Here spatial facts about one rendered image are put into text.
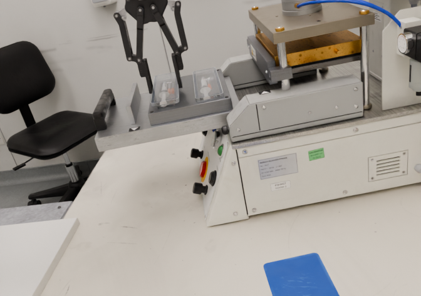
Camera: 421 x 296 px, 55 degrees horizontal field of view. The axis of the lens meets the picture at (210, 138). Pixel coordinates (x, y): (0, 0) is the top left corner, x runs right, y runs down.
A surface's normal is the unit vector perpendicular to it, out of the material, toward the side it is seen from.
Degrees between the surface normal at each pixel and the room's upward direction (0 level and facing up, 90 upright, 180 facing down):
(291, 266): 0
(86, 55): 90
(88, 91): 90
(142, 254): 0
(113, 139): 90
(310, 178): 90
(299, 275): 0
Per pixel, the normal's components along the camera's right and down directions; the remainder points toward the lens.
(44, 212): -0.18, -0.88
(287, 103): 0.07, 0.43
